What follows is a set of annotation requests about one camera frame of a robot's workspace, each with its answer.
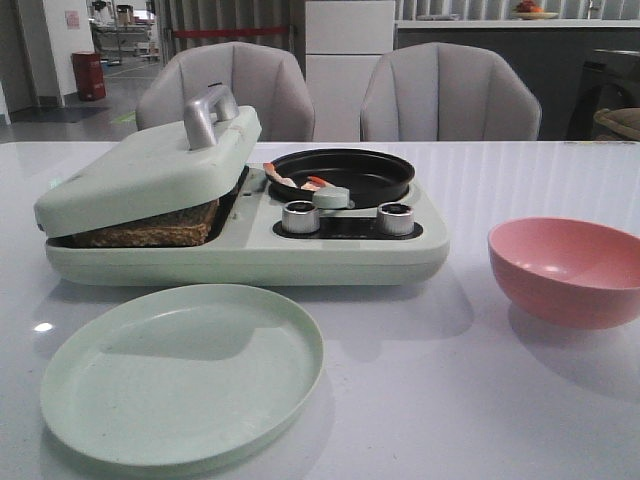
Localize fruit plate on counter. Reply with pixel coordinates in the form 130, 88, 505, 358
513, 0, 559, 20

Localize silver control knob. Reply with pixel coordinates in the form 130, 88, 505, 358
281, 200, 320, 235
376, 202, 415, 236

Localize bread slice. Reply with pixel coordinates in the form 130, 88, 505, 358
73, 199, 220, 248

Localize breakfast maker hinged lid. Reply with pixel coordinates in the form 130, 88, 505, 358
34, 106, 261, 238

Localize grey upholstered chair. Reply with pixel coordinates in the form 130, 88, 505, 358
360, 42, 542, 142
135, 41, 315, 142

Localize cooked shrimp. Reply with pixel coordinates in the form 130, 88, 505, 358
262, 161, 332, 193

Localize white cabinet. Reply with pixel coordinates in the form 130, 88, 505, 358
305, 1, 396, 142

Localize right grey upholstered chair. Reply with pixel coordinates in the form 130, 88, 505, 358
360, 42, 542, 142

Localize mint green breakfast maker base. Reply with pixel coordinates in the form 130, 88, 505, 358
45, 164, 449, 286

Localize grey counter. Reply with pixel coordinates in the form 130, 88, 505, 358
394, 19, 640, 141

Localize black round frying pan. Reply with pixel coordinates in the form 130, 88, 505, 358
263, 148, 415, 209

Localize red bin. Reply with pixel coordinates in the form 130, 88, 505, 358
71, 51, 106, 101

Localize left silver control knob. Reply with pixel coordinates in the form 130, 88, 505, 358
281, 200, 320, 235

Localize right silver control knob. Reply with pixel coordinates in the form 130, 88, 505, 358
376, 202, 415, 236

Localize mint green round plate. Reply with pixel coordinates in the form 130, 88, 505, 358
40, 285, 324, 472

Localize pink bowl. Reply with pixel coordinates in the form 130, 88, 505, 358
488, 217, 639, 330

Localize left grey upholstered chair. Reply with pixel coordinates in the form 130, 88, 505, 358
135, 41, 315, 142

